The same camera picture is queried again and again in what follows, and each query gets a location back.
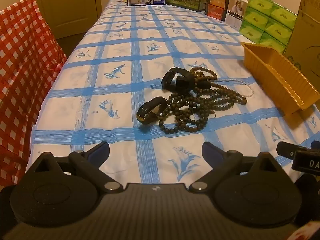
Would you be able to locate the dark wooden bead necklace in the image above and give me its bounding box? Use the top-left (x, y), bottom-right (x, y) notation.
top-left (158, 67), bottom-right (249, 133)

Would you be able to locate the yellow plastic tray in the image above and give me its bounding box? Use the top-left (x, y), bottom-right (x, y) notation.
top-left (241, 42), bottom-right (319, 115)

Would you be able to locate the black gold wristwatch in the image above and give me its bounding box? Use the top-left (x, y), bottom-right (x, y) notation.
top-left (136, 96), bottom-right (168, 125)

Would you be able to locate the white pearl necklace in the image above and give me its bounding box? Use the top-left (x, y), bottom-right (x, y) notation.
top-left (212, 77), bottom-right (254, 98)

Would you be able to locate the black smart band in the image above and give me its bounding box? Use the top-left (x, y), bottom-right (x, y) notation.
top-left (161, 67), bottom-right (195, 94)

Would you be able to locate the blue white checkered bedsheet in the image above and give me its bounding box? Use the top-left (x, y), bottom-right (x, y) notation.
top-left (29, 0), bottom-right (319, 185)

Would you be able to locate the large cardboard box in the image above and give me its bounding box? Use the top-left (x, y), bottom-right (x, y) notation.
top-left (285, 0), bottom-right (320, 88)

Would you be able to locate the red white checkered cloth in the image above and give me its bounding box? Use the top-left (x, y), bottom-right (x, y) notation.
top-left (0, 0), bottom-right (67, 188)

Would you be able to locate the green tissue pack bundle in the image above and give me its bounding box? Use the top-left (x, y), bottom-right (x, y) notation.
top-left (239, 0), bottom-right (297, 53)

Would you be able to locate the white product box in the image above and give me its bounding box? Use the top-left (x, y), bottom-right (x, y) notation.
top-left (225, 0), bottom-right (248, 31)

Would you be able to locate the wooden door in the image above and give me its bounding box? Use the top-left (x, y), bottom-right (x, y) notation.
top-left (37, 0), bottom-right (102, 39)

